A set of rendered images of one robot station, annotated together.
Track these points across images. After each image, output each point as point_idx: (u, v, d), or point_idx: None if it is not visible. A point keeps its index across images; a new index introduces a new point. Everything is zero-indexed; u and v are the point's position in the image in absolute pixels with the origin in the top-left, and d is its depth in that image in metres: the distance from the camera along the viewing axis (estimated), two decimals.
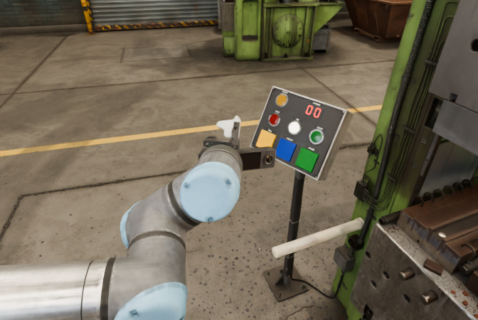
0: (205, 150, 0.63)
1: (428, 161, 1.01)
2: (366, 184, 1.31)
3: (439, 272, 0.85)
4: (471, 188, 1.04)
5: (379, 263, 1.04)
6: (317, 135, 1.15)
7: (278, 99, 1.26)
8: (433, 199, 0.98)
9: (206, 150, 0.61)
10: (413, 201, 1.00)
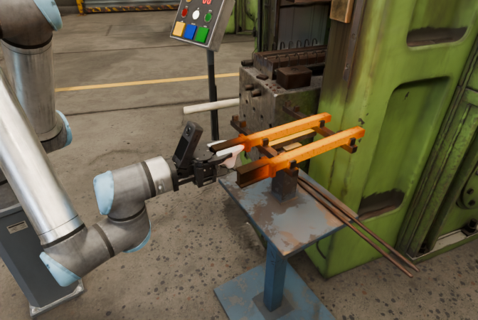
0: None
1: (275, 23, 1.47)
2: None
3: (263, 77, 1.30)
4: (308, 44, 1.50)
5: (244, 96, 1.49)
6: (208, 16, 1.60)
7: None
8: (275, 45, 1.44)
9: None
10: (264, 49, 1.46)
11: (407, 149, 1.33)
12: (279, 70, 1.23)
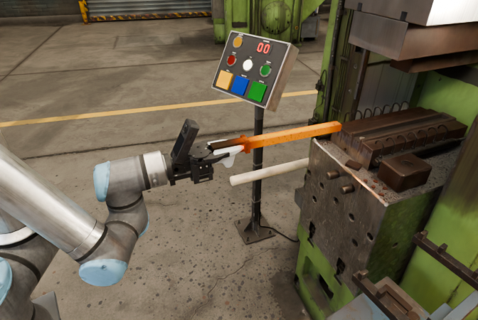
0: None
1: (358, 84, 1.14)
2: (316, 120, 1.44)
3: (357, 168, 0.98)
4: (398, 109, 1.17)
5: (316, 176, 1.17)
6: (266, 68, 1.27)
7: (235, 41, 1.39)
8: (361, 115, 1.11)
9: None
10: (345, 118, 1.13)
11: None
12: (386, 163, 0.91)
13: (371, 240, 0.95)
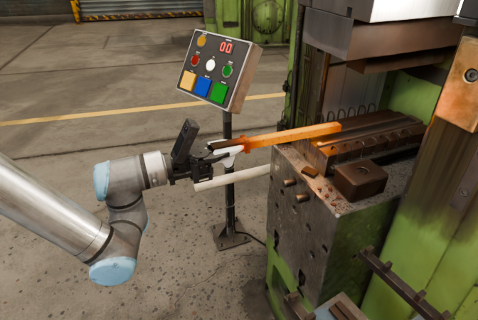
0: None
1: (321, 85, 1.08)
2: (285, 123, 1.37)
3: (312, 175, 0.91)
4: (364, 112, 1.11)
5: (277, 183, 1.10)
6: (227, 69, 1.21)
7: (198, 40, 1.33)
8: (322, 118, 1.05)
9: None
10: (306, 121, 1.07)
11: None
12: (340, 171, 0.84)
13: (326, 252, 0.89)
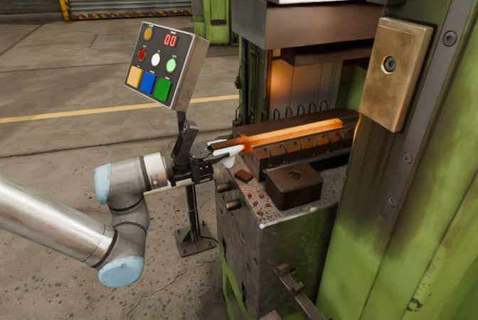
0: None
1: (265, 80, 0.98)
2: (240, 122, 1.28)
3: (245, 179, 0.82)
4: (314, 110, 1.01)
5: None
6: (171, 63, 1.12)
7: (145, 33, 1.24)
8: (265, 116, 0.95)
9: None
10: (248, 120, 0.97)
11: (472, 289, 0.84)
12: (269, 176, 0.75)
13: (258, 265, 0.79)
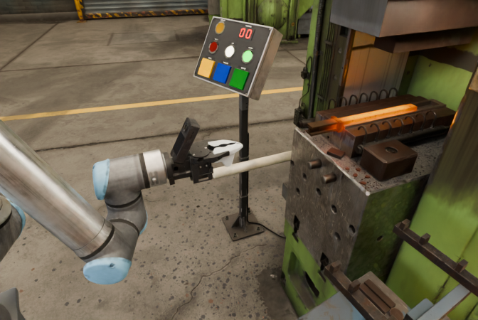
0: None
1: (343, 69, 1.08)
2: (302, 110, 1.37)
3: (338, 156, 0.91)
4: (386, 97, 1.11)
5: (299, 167, 1.11)
6: (247, 55, 1.21)
7: (217, 27, 1.33)
8: (346, 102, 1.05)
9: None
10: (328, 105, 1.07)
11: None
12: (368, 151, 0.84)
13: (353, 232, 0.89)
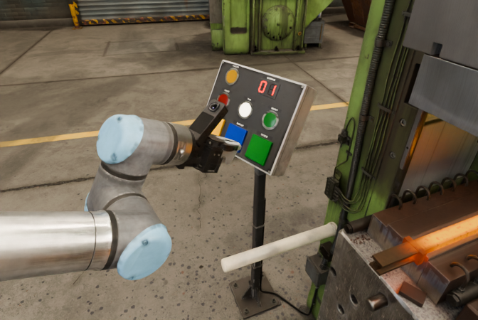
0: None
1: (409, 150, 0.77)
2: (338, 180, 1.06)
3: (420, 302, 0.60)
4: (466, 185, 0.80)
5: (346, 283, 0.80)
6: (271, 118, 0.90)
7: (227, 75, 1.02)
8: (415, 199, 0.74)
9: None
10: (389, 202, 0.76)
11: None
12: (477, 314, 0.53)
13: None
